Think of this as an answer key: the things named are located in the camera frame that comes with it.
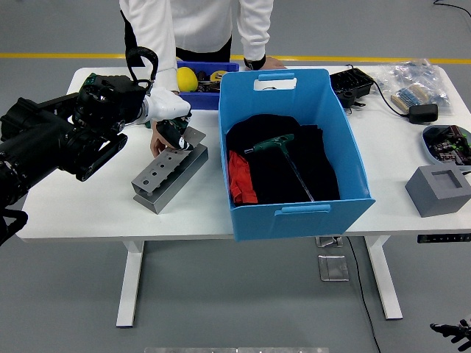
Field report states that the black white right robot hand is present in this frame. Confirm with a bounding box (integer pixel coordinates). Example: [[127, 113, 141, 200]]
[[429, 318, 471, 352]]

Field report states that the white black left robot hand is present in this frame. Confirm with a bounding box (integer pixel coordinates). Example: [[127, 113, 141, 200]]
[[142, 87, 195, 151]]

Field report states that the person's left hand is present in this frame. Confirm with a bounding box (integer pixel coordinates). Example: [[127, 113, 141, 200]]
[[259, 55, 287, 70]]

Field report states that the person's right hand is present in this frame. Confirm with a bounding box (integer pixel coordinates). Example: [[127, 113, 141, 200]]
[[149, 128, 174, 159]]

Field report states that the grey metal tool rack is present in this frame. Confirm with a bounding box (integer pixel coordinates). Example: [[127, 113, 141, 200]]
[[130, 126, 210, 215]]

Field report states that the large green T-handle wrench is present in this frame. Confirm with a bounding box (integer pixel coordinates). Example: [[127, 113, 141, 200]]
[[244, 132, 316, 203]]

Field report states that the large blue folding box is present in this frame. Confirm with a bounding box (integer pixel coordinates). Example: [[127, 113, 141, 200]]
[[218, 68, 376, 243]]

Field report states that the black wristband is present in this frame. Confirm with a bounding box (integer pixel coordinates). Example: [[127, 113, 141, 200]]
[[243, 54, 267, 71]]

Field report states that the small blue plastic bin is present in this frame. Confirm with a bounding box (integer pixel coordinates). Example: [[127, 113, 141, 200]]
[[176, 60, 241, 111]]

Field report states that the dark small parts pile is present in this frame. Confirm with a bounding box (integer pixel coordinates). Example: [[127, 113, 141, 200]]
[[196, 69, 222, 93]]

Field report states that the black plastic tray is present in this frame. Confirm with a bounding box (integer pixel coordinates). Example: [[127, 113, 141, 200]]
[[330, 68, 376, 101]]

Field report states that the black cylinder part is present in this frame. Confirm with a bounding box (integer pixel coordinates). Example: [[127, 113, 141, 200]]
[[338, 90, 357, 110]]

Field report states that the person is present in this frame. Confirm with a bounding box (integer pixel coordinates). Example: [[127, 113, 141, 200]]
[[119, 0, 287, 159]]

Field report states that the white table leg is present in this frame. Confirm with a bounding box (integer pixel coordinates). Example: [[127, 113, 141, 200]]
[[116, 240, 145, 329], [364, 235, 404, 321]]

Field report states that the red cloth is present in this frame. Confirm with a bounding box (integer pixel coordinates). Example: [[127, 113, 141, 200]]
[[227, 149, 259, 205]]

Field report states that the black table control panel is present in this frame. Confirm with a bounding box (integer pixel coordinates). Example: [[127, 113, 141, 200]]
[[417, 233, 471, 244]]

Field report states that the black cloth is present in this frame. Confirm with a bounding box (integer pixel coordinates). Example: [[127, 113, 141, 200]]
[[224, 113, 341, 204]]

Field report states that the grey block with recess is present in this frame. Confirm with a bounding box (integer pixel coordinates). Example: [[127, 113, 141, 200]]
[[405, 165, 471, 218]]

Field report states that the clear plastic parts bag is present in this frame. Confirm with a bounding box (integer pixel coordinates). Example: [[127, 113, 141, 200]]
[[375, 59, 453, 115]]

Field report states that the large metal floor plate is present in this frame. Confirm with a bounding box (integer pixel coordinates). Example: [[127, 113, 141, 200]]
[[316, 254, 350, 283]]

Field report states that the beige resistor tape roll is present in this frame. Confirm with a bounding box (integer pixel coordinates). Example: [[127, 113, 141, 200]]
[[390, 83, 431, 114]]

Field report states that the small metal floor plate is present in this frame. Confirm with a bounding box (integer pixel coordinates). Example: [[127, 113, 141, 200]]
[[315, 236, 344, 248]]

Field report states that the black power adapter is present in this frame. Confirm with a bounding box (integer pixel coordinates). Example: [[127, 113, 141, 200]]
[[408, 104, 439, 125]]

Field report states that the light blue dish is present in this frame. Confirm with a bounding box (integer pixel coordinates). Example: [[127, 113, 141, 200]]
[[421, 124, 471, 167]]

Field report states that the electronic components pile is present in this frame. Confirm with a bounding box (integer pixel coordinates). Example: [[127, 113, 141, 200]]
[[428, 125, 471, 165]]

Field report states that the black floor cable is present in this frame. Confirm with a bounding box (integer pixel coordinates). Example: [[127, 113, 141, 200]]
[[345, 237, 382, 353]]

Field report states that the black adapter cable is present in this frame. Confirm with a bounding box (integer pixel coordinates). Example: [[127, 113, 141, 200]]
[[345, 64, 412, 119]]

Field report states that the thin black cable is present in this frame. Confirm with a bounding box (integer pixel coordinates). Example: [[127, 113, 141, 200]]
[[432, 0, 471, 18]]

